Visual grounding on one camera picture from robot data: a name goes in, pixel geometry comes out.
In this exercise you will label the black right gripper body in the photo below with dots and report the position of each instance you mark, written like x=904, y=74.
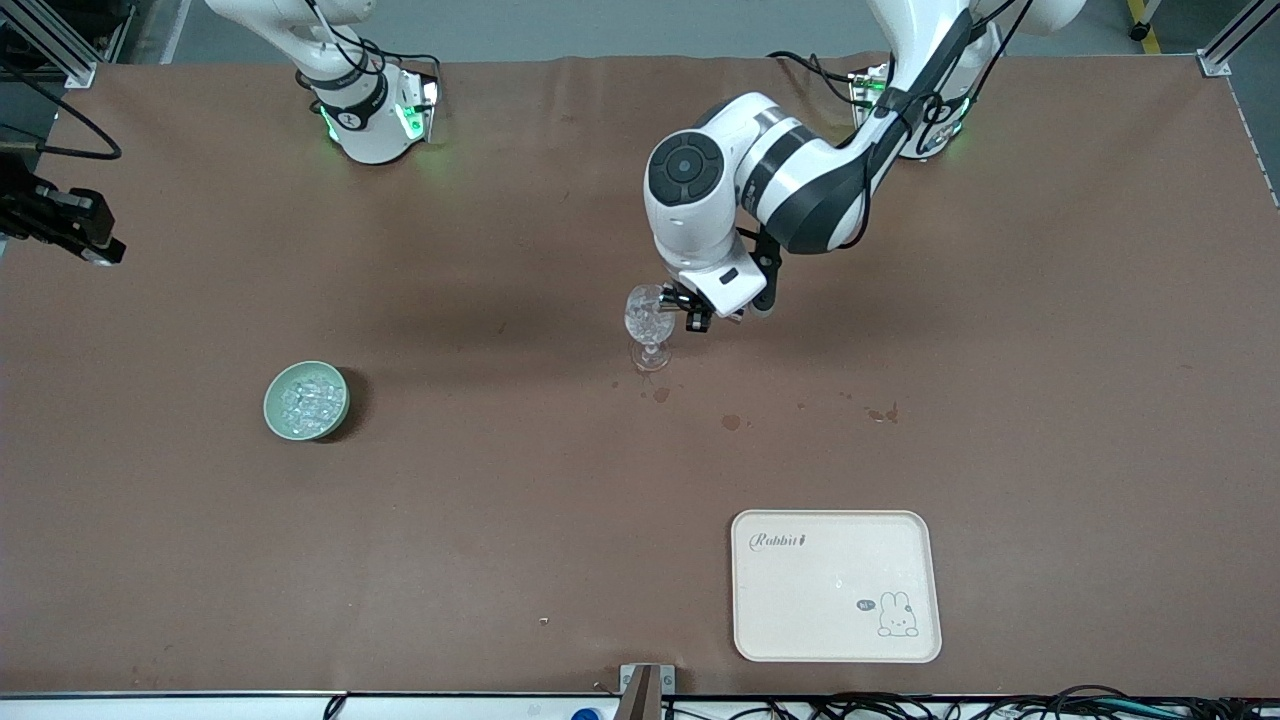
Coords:
x=30, y=213

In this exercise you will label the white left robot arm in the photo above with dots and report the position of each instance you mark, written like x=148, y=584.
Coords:
x=690, y=210

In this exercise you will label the clear crystal wine glass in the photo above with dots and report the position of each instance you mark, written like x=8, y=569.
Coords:
x=645, y=320

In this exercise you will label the clear ice cube pile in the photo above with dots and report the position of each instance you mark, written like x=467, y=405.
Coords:
x=310, y=402

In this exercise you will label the brown table cover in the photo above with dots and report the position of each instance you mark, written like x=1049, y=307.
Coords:
x=500, y=500

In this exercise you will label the cream rabbit print tray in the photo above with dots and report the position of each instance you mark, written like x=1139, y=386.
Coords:
x=835, y=585

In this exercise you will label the green ceramic bowl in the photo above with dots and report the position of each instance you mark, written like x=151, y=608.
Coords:
x=272, y=405

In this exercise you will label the aluminium frame post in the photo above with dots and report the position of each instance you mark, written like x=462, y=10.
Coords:
x=60, y=55
x=1225, y=50

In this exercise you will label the grey metal mount bracket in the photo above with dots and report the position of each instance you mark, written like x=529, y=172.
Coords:
x=648, y=700

